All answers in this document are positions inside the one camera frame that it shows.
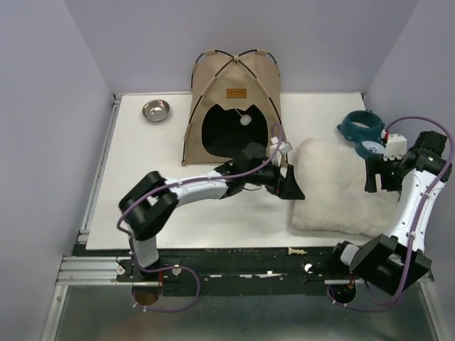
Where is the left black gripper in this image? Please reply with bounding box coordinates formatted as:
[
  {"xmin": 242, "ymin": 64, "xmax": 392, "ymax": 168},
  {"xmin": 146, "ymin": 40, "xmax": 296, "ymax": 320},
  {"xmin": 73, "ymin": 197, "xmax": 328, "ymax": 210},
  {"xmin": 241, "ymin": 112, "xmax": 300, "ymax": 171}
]
[{"xmin": 243, "ymin": 157, "xmax": 304, "ymax": 199}]

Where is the teal double pet bowl stand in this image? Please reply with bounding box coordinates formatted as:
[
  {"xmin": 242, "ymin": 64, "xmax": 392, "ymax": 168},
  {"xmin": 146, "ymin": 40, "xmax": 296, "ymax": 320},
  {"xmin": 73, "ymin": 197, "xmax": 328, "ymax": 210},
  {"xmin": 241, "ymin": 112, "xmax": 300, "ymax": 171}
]
[{"xmin": 336, "ymin": 110, "xmax": 385, "ymax": 159}]

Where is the white fluffy cushion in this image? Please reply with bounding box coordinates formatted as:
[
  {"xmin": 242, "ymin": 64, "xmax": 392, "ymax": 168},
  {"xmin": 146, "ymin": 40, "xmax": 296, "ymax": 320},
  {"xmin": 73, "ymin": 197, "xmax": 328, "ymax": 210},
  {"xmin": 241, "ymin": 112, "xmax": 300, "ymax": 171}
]
[{"xmin": 291, "ymin": 139, "xmax": 399, "ymax": 237}]

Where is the beige black pet tent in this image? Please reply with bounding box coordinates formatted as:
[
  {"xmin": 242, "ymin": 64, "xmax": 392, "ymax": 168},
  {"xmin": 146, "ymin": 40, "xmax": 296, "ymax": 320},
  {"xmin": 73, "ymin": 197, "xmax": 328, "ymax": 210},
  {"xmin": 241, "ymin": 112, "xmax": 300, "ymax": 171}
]
[{"xmin": 180, "ymin": 48, "xmax": 287, "ymax": 168}]

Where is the black tent pole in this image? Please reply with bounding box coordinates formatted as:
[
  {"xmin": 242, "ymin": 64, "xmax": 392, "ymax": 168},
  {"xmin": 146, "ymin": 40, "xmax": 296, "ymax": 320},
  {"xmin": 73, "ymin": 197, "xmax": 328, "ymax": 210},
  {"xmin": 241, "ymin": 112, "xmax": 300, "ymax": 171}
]
[
  {"xmin": 187, "ymin": 49, "xmax": 282, "ymax": 133},
  {"xmin": 181, "ymin": 49, "xmax": 274, "ymax": 161}
]

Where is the steel pet bowl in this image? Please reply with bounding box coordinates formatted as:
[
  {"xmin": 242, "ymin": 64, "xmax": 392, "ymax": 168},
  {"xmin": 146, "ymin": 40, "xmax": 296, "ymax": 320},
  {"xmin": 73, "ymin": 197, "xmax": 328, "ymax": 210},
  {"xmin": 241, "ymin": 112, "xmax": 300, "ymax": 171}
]
[{"xmin": 141, "ymin": 99, "xmax": 171, "ymax": 124}]

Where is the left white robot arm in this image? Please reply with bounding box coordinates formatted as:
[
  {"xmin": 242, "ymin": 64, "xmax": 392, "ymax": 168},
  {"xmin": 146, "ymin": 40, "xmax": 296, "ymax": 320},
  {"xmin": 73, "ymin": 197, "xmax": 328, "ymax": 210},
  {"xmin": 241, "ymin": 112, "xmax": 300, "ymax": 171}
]
[{"xmin": 117, "ymin": 142, "xmax": 305, "ymax": 281}]

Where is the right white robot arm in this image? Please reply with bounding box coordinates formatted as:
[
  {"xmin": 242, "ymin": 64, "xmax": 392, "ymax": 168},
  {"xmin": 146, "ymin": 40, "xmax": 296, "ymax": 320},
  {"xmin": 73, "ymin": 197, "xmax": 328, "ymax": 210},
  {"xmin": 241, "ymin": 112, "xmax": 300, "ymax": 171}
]
[{"xmin": 327, "ymin": 131, "xmax": 451, "ymax": 295}]

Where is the white chess piece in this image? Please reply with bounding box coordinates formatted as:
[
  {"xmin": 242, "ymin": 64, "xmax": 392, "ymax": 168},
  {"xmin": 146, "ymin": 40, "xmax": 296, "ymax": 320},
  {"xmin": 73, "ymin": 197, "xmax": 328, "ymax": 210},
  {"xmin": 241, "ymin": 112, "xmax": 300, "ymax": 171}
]
[{"xmin": 287, "ymin": 247, "xmax": 307, "ymax": 255}]

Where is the white pompom toy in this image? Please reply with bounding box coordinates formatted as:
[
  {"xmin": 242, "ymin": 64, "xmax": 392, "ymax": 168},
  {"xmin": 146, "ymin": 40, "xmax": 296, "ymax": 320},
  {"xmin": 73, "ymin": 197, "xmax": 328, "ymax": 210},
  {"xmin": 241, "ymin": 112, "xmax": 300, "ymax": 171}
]
[{"xmin": 235, "ymin": 109, "xmax": 252, "ymax": 126}]

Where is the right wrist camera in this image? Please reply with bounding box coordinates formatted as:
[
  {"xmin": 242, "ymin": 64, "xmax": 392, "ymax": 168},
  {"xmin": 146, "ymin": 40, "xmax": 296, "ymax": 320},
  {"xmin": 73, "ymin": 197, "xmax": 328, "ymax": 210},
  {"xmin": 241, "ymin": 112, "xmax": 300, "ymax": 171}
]
[{"xmin": 383, "ymin": 132, "xmax": 407, "ymax": 161}]

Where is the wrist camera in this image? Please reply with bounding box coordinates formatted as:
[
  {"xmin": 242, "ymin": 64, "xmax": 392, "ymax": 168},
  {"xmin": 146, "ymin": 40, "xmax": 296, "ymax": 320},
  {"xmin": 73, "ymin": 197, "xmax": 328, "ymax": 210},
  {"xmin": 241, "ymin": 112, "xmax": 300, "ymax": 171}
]
[
  {"xmin": 269, "ymin": 136, "xmax": 292, "ymax": 166},
  {"xmin": 383, "ymin": 132, "xmax": 407, "ymax": 161}
]

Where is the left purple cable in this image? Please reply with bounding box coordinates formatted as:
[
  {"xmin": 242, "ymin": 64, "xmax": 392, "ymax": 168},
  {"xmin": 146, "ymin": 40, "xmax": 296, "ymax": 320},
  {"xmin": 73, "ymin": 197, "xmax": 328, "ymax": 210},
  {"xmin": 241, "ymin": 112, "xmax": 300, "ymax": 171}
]
[{"xmin": 115, "ymin": 123, "xmax": 287, "ymax": 313}]

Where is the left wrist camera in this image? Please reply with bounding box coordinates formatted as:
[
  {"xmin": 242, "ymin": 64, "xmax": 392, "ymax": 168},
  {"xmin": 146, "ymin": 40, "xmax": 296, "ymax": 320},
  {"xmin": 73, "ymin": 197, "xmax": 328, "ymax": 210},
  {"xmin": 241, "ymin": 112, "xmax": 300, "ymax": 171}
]
[{"xmin": 269, "ymin": 136, "xmax": 292, "ymax": 166}]

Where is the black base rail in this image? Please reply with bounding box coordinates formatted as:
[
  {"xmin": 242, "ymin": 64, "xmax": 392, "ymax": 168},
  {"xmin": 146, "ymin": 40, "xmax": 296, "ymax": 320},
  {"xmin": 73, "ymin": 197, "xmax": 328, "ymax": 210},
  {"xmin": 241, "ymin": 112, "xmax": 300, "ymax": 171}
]
[{"xmin": 117, "ymin": 244, "xmax": 370, "ymax": 298}]

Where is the aluminium frame rail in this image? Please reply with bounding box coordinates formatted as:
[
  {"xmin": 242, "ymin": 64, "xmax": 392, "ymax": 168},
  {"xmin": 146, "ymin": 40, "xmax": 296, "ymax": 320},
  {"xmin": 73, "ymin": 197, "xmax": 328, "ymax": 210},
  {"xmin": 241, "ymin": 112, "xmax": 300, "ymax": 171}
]
[{"xmin": 38, "ymin": 94, "xmax": 122, "ymax": 341}]

